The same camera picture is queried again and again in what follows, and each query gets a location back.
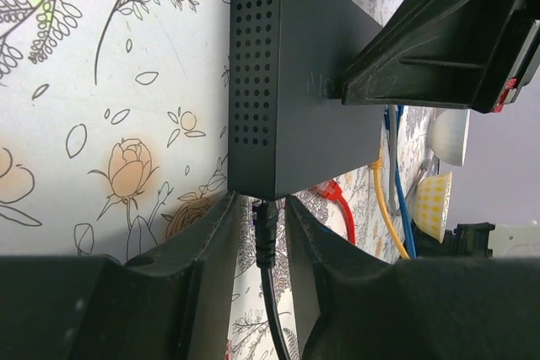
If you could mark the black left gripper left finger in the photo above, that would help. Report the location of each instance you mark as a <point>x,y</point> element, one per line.
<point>187,285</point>

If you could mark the white ceramic bowl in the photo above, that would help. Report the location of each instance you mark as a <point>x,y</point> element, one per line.
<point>447,136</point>

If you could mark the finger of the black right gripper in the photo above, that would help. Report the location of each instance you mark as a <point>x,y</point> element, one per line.
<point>455,54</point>

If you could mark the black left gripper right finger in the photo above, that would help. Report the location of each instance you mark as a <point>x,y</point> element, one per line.
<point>335,314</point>

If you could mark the yellow patterned small bowl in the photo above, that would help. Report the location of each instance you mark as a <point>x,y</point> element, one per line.
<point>431,206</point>

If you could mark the dark grey network switch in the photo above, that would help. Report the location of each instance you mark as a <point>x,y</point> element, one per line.
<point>287,130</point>

